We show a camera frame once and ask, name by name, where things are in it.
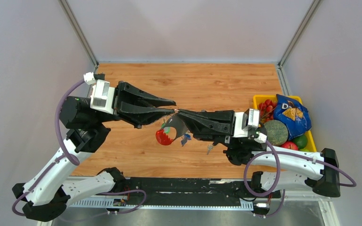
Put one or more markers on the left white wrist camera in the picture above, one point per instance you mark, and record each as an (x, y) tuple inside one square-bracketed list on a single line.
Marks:
[(102, 96)]

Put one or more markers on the keyring bundle with red tag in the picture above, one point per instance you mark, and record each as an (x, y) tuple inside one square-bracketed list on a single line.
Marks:
[(172, 129)]

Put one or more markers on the green melon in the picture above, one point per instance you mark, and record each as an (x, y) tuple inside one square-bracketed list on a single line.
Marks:
[(277, 132)]

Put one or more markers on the red cherry tomatoes bunch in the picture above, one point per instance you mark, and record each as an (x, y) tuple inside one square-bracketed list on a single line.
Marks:
[(266, 109)]

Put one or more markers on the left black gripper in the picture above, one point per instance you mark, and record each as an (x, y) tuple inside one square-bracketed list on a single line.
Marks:
[(138, 114)]

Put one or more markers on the black-headed key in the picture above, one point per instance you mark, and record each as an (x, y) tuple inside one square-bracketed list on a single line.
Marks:
[(210, 147)]

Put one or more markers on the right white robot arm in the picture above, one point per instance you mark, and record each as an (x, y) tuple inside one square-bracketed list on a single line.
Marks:
[(247, 144)]

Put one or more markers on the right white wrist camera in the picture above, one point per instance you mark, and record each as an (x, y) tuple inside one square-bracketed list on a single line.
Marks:
[(247, 126)]

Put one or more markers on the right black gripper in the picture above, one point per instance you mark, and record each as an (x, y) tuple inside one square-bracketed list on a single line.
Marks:
[(222, 121)]

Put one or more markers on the green lime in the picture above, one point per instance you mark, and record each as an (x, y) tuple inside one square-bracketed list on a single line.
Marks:
[(300, 141)]

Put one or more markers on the red apple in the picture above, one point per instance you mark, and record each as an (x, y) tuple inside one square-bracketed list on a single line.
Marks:
[(290, 145)]

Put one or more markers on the blue chip bag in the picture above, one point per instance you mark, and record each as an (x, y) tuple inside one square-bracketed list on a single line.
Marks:
[(293, 115)]

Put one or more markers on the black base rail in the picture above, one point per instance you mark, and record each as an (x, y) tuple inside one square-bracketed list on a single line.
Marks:
[(187, 191)]

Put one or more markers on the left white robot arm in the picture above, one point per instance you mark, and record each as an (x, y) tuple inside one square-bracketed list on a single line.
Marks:
[(47, 195)]

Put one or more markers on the yellow plastic bin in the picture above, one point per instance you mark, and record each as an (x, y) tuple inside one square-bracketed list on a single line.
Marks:
[(257, 99)]

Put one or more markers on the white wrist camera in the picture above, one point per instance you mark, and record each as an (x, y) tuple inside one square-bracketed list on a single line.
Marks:
[(102, 96), (247, 126)]

